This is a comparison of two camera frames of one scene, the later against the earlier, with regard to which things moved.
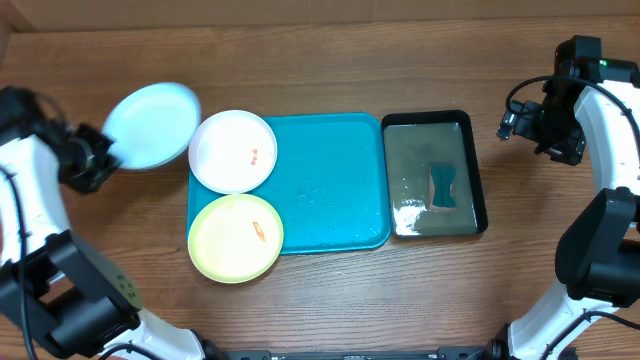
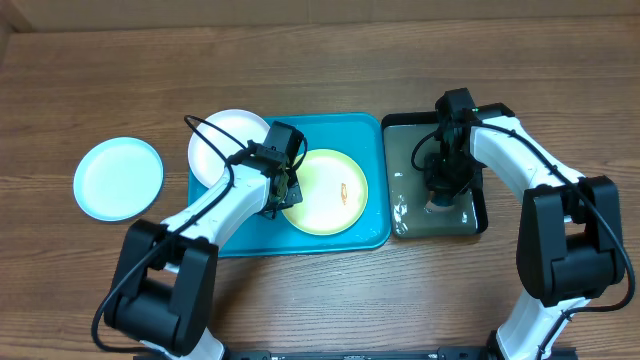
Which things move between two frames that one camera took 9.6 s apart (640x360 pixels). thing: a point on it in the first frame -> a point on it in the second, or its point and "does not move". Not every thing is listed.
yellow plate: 235,238 -> 334,191
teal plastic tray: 329,183 does not move
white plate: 233,152 does not move
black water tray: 433,178 does not move
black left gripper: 91,179 -> 292,195
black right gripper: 528,120 -> 445,185
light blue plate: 155,125 -> 118,179
